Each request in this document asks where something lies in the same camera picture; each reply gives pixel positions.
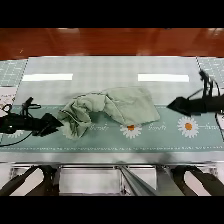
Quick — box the pale green shirt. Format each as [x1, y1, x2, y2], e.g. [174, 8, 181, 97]
[57, 85, 162, 141]

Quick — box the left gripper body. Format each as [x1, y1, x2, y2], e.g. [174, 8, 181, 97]
[27, 113, 51, 137]

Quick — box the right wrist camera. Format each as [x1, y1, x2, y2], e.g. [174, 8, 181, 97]
[198, 69, 215, 98]

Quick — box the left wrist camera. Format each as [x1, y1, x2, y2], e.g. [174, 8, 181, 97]
[21, 96, 42, 118]

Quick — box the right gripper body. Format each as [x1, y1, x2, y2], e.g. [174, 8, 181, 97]
[187, 95, 215, 116]

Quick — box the black cable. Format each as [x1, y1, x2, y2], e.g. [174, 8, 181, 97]
[215, 112, 224, 133]
[0, 131, 35, 148]

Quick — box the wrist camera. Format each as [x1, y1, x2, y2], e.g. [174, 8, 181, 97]
[198, 69, 215, 98]
[21, 96, 42, 118]

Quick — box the silver frame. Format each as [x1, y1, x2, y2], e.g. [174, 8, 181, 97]
[0, 161, 224, 197]

